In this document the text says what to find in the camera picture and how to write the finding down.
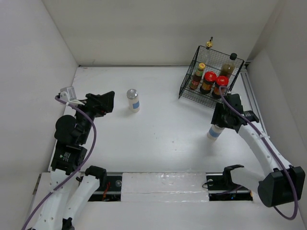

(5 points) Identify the dark soy sauce bottle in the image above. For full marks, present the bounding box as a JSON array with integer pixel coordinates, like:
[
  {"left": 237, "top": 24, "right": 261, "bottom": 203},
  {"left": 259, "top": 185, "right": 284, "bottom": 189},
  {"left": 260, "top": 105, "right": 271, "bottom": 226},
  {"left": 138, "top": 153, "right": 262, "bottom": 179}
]
[{"left": 219, "top": 53, "right": 237, "bottom": 79}]

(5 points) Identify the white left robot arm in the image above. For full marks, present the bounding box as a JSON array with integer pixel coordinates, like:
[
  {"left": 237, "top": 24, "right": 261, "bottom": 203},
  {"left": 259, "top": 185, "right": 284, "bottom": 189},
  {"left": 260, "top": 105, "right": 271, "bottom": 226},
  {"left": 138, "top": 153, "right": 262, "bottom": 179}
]
[{"left": 28, "top": 87, "right": 115, "bottom": 230}]

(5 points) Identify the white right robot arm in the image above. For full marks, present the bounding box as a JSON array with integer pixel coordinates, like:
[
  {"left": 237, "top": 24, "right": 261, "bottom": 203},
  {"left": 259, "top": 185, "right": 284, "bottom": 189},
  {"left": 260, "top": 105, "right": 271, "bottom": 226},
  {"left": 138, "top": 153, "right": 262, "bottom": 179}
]
[{"left": 211, "top": 94, "right": 306, "bottom": 207}]

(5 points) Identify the red lid jar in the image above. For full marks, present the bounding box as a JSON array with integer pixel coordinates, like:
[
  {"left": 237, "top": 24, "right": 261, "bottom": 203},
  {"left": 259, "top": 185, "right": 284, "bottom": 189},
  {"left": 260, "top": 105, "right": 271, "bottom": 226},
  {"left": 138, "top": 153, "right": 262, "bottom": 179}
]
[
  {"left": 212, "top": 75, "right": 229, "bottom": 99},
  {"left": 200, "top": 71, "right": 217, "bottom": 94}
]

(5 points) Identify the clear glass oil bottle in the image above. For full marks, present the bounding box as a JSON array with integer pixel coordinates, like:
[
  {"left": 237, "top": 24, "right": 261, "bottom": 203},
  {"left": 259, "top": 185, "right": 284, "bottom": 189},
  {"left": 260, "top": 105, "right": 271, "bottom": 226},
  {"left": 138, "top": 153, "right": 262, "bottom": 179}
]
[{"left": 202, "top": 36, "right": 213, "bottom": 65}]

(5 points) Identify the white salt jar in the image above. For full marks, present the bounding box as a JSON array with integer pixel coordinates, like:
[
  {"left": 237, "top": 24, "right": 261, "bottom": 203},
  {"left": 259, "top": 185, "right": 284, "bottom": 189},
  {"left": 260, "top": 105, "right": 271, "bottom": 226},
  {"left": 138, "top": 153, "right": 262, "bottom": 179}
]
[
  {"left": 207, "top": 125, "right": 224, "bottom": 140},
  {"left": 126, "top": 89, "right": 140, "bottom": 113}
]

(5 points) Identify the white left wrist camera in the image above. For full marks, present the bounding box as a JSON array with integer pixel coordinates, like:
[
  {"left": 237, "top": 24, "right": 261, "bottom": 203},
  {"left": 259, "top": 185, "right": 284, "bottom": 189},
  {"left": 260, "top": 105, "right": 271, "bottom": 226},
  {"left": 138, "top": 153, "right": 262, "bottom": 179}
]
[{"left": 59, "top": 86, "right": 77, "bottom": 102}]

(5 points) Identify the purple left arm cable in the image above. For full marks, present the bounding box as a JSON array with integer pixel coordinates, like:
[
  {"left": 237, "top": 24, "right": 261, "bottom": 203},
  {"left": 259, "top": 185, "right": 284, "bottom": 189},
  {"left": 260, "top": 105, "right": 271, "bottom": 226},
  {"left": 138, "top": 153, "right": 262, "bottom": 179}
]
[{"left": 21, "top": 95, "right": 97, "bottom": 230}]

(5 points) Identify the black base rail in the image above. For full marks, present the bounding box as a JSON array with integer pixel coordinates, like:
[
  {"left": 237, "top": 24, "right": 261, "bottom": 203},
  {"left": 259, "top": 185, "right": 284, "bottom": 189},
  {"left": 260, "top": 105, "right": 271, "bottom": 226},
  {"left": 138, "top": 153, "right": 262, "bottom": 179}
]
[{"left": 89, "top": 173, "right": 253, "bottom": 202}]

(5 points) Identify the black wire rack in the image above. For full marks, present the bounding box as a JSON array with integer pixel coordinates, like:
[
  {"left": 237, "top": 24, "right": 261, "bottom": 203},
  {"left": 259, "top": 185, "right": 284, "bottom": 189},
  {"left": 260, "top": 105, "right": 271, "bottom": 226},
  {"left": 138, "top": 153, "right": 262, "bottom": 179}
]
[{"left": 178, "top": 46, "right": 230, "bottom": 108}]

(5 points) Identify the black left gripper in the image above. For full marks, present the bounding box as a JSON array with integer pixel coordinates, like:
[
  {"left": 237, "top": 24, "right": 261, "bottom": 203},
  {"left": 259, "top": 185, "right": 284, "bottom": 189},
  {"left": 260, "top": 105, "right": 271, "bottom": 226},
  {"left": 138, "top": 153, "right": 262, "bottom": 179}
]
[{"left": 71, "top": 90, "right": 115, "bottom": 143}]

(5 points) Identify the yellow cap sauce bottle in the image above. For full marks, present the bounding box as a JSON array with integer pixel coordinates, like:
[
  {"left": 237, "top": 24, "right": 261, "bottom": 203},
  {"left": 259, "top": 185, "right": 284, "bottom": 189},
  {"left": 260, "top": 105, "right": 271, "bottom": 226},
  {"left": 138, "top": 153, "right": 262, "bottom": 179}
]
[{"left": 189, "top": 63, "right": 206, "bottom": 90}]

